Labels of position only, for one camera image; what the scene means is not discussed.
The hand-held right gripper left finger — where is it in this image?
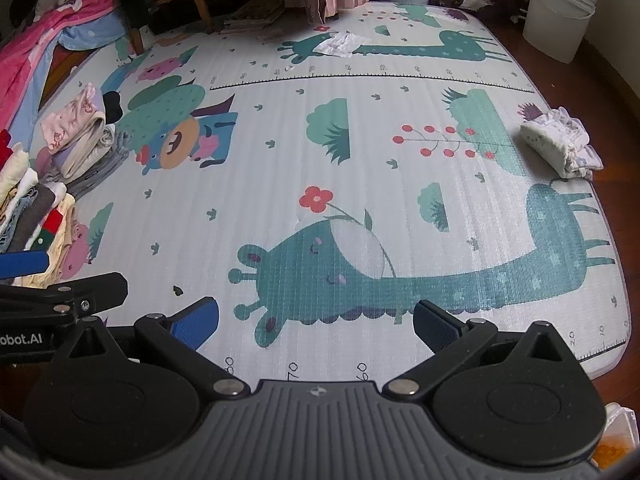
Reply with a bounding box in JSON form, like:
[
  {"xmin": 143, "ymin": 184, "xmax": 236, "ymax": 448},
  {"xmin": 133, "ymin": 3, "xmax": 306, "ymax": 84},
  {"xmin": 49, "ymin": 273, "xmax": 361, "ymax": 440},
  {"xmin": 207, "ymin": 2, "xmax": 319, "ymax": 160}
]
[{"xmin": 65, "ymin": 296, "xmax": 251, "ymax": 401}]

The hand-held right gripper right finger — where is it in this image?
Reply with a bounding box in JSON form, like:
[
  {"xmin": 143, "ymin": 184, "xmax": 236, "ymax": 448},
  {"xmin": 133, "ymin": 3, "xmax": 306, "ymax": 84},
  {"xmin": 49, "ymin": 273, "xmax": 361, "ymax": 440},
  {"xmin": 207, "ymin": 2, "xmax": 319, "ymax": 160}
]
[{"xmin": 384, "ymin": 300, "xmax": 569, "ymax": 402}]

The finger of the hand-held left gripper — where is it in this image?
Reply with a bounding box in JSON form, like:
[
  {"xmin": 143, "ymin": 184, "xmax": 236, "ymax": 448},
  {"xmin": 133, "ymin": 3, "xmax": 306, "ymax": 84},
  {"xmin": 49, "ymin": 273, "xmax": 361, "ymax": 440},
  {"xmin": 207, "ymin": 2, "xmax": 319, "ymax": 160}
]
[
  {"xmin": 0, "ymin": 272, "xmax": 129, "ymax": 328},
  {"xmin": 0, "ymin": 251, "xmax": 50, "ymax": 279}
]

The white floral garment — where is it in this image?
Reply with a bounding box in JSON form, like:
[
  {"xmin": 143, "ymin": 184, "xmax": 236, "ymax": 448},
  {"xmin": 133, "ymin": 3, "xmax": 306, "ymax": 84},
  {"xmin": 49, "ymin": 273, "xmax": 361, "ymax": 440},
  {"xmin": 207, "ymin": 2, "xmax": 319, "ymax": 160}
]
[{"xmin": 519, "ymin": 106, "xmax": 604, "ymax": 180}]

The pile of folded clothes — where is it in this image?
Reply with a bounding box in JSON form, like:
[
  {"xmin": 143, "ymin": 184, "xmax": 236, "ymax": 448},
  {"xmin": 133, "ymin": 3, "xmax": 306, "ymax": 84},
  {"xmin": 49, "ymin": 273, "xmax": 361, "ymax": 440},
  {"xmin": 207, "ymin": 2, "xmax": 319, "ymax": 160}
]
[{"xmin": 0, "ymin": 85, "xmax": 132, "ymax": 289}]

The cartoon animal play mat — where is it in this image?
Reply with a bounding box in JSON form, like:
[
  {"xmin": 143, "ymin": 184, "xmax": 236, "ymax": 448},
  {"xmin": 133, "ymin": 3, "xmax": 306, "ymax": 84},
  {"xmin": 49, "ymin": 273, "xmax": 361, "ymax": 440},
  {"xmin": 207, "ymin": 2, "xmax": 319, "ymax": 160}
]
[{"xmin": 30, "ymin": 2, "xmax": 630, "ymax": 379}]

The black cloth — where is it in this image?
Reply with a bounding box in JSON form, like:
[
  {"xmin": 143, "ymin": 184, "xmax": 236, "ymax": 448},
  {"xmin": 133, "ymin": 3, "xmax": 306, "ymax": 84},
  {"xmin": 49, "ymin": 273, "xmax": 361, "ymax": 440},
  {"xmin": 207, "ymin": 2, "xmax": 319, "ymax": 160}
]
[{"xmin": 102, "ymin": 91, "xmax": 124, "ymax": 124}]

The clear bag with orange contents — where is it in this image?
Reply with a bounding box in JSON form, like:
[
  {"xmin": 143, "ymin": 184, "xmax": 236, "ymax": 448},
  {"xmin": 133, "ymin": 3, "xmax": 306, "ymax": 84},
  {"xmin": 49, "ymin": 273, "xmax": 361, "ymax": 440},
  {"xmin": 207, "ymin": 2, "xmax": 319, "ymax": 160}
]
[{"xmin": 592, "ymin": 402, "xmax": 640, "ymax": 467}]

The pink printed blanket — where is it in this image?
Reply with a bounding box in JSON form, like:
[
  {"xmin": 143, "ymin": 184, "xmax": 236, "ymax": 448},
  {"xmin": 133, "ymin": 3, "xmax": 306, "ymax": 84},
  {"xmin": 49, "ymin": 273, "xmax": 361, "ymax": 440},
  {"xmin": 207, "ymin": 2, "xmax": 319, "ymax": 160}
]
[{"xmin": 0, "ymin": 0, "xmax": 119, "ymax": 133}]

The crumpled white cloth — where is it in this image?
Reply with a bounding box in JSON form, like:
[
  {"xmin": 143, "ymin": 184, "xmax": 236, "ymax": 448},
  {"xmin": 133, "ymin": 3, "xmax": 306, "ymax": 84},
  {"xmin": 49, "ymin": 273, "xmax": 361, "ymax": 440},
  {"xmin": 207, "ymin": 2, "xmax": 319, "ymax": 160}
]
[{"xmin": 313, "ymin": 31, "xmax": 370, "ymax": 57}]

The white plastic bucket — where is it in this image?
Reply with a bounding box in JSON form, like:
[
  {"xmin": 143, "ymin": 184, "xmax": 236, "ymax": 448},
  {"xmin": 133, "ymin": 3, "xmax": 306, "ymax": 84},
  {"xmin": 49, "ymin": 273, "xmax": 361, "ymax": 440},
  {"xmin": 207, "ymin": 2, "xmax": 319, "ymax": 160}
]
[{"xmin": 522, "ymin": 0, "xmax": 597, "ymax": 64}]

